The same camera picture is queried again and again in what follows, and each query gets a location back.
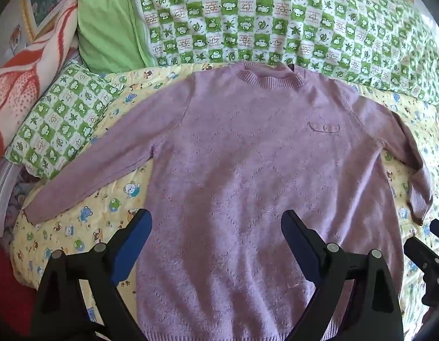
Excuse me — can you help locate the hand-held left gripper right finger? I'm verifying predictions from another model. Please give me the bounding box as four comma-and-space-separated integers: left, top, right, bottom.
281, 209, 405, 341

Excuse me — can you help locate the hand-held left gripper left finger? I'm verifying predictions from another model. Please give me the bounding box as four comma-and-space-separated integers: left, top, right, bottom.
30, 209, 152, 341

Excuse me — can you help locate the pink knitted sweater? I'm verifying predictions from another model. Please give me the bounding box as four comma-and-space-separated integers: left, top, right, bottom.
22, 60, 434, 336

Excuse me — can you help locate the yellow cartoon print blanket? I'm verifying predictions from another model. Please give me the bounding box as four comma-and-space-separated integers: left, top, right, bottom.
10, 63, 439, 341

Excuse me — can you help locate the red cloth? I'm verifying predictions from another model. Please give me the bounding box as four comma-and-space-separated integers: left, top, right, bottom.
0, 240, 39, 332

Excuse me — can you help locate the green checkered pillow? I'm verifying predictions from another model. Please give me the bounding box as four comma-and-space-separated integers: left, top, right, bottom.
5, 60, 125, 180

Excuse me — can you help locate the orange and white blanket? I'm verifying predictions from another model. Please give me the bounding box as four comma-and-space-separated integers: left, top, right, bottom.
0, 0, 80, 168

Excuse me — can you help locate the plain green pillow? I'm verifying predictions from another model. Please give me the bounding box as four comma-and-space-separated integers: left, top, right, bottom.
77, 0, 153, 75

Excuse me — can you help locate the green checkered quilt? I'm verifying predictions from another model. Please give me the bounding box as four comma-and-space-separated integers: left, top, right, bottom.
133, 0, 439, 112

